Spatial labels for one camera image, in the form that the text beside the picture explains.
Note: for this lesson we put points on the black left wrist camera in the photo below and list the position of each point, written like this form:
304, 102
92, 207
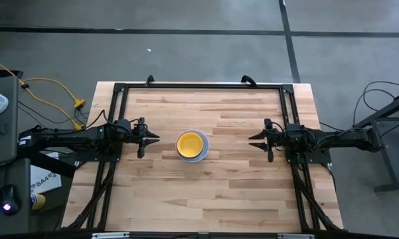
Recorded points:
123, 125

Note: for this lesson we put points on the black computer mouse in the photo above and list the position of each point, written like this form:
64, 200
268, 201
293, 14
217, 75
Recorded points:
9, 199

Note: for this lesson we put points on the black aluminium table frame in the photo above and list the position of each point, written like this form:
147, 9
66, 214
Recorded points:
202, 86

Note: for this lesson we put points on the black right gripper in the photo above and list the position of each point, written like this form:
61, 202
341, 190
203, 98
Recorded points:
279, 141

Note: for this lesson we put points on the yellow plastic bowl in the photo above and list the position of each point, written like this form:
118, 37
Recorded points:
190, 145

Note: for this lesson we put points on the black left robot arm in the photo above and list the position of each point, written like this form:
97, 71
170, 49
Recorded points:
69, 137

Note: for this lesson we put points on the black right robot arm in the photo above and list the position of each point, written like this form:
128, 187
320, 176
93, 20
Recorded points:
345, 137

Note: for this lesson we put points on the yellow and white bottle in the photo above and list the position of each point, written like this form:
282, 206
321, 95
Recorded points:
38, 201

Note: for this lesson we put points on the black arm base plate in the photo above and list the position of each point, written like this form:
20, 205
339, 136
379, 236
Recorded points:
318, 158
86, 156

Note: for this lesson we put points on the large white bowl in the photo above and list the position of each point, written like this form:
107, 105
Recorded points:
206, 147

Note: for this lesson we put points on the silver aluminium bar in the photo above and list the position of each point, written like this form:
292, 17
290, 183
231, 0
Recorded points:
295, 236
111, 235

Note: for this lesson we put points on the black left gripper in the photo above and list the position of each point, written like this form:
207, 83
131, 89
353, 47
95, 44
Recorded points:
134, 134

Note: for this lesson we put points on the white printed box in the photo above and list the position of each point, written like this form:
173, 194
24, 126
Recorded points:
44, 176

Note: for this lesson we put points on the grey desk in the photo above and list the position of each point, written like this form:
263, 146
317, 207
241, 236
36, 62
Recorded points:
1, 139

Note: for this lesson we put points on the black metal stand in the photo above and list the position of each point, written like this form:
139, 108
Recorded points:
390, 166

